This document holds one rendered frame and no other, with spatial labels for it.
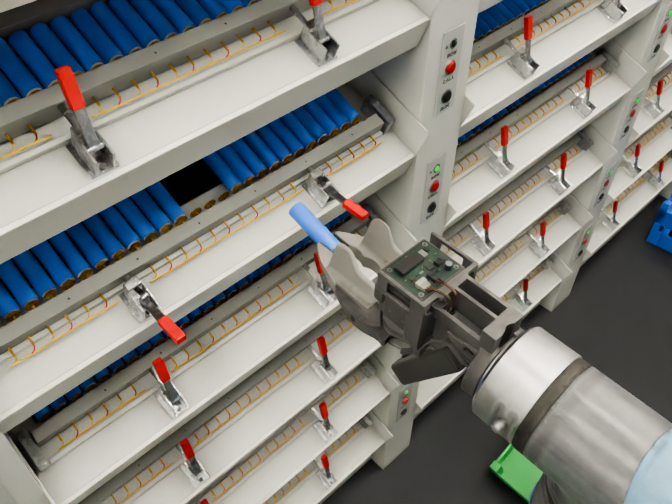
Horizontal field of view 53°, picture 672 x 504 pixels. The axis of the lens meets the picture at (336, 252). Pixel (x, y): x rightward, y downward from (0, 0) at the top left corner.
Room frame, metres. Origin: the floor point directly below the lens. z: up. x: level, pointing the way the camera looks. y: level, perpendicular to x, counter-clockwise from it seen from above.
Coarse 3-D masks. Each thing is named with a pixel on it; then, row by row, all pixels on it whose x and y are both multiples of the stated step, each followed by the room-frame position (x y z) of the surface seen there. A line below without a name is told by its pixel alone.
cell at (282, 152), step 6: (264, 126) 0.72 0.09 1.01; (258, 132) 0.72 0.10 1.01; (264, 132) 0.71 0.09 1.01; (270, 132) 0.71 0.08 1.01; (264, 138) 0.71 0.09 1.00; (270, 138) 0.71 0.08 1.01; (276, 138) 0.71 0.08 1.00; (270, 144) 0.70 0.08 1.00; (276, 144) 0.70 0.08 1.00; (282, 144) 0.70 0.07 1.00; (276, 150) 0.69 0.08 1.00; (282, 150) 0.69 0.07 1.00; (288, 150) 0.69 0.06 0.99; (276, 156) 0.69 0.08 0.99; (282, 156) 0.68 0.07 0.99; (282, 162) 0.69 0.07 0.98
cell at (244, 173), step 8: (224, 152) 0.67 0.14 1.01; (232, 152) 0.67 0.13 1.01; (224, 160) 0.67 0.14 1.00; (232, 160) 0.66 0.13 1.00; (240, 160) 0.66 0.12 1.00; (232, 168) 0.66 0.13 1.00; (240, 168) 0.65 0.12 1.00; (248, 168) 0.66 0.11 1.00; (240, 176) 0.65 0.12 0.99; (248, 176) 0.64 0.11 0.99
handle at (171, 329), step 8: (144, 296) 0.46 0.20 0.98; (144, 304) 0.46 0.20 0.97; (152, 304) 0.46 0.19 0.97; (152, 312) 0.45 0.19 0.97; (160, 312) 0.45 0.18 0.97; (160, 320) 0.44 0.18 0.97; (168, 320) 0.44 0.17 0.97; (168, 328) 0.43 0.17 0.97; (176, 328) 0.43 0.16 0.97; (176, 336) 0.42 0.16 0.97; (184, 336) 0.42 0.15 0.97
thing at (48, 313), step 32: (352, 128) 0.74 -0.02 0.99; (320, 160) 0.69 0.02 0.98; (352, 160) 0.71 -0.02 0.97; (256, 192) 0.62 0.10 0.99; (192, 224) 0.56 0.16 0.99; (128, 256) 0.51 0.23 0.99; (160, 256) 0.52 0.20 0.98; (192, 256) 0.53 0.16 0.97; (96, 288) 0.47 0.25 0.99; (32, 320) 0.42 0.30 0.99; (0, 352) 0.40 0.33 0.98; (32, 352) 0.40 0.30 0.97
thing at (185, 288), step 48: (384, 96) 0.80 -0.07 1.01; (384, 144) 0.76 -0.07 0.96; (288, 192) 0.65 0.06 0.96; (240, 240) 0.57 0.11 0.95; (288, 240) 0.60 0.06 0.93; (192, 288) 0.50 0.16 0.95; (48, 336) 0.42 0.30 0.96; (96, 336) 0.43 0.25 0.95; (144, 336) 0.46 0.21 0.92; (0, 384) 0.37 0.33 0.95; (48, 384) 0.38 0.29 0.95
